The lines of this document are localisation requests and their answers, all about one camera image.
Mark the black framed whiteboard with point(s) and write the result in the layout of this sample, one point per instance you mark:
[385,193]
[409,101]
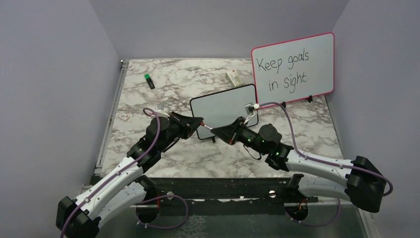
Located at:
[222,108]

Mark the small white red tag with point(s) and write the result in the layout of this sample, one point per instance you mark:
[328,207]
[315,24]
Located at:
[124,116]

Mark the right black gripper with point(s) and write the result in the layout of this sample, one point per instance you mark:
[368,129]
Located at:
[226,132]

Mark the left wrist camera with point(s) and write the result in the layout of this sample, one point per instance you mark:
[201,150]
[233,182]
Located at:
[161,111]

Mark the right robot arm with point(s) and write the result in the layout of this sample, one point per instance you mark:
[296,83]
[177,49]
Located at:
[357,181]

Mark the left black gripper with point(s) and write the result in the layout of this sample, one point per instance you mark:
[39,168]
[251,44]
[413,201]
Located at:
[193,122]

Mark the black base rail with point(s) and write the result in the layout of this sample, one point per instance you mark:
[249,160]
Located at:
[213,197]

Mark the white whiteboard eraser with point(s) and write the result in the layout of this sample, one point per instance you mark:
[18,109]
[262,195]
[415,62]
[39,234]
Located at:
[234,78]

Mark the pink framed whiteboard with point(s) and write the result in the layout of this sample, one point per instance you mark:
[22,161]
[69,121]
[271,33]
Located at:
[294,70]

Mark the aluminium side rail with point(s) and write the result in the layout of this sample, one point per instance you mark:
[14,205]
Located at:
[111,118]

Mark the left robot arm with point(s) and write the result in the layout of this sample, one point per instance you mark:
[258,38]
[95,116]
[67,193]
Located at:
[84,215]

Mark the green black highlighter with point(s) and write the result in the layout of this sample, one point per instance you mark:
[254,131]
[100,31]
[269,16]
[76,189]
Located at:
[149,81]

